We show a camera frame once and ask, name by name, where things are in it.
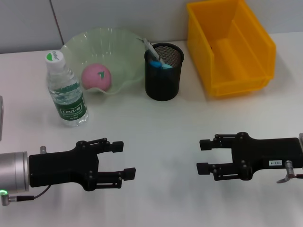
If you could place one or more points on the green wavy glass fruit plate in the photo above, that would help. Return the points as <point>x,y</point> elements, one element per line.
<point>113,47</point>

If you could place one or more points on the clear green-label water bottle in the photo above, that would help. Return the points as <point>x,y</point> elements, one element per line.
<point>68,94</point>

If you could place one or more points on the yellow plastic bin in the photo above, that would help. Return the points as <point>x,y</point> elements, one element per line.
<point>236,47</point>

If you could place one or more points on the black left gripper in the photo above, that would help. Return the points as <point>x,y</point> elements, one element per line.
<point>61,168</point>

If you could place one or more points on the black mesh pen holder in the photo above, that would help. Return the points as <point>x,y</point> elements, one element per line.
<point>163,82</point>

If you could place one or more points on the pink toy peach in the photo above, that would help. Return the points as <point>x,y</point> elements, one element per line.
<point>94,78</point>

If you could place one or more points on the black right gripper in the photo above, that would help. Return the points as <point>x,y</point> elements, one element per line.
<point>265,156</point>

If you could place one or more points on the blue scissors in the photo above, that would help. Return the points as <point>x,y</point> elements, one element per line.
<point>163,65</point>

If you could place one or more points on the silver pen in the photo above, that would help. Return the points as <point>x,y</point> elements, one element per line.
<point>151,49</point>

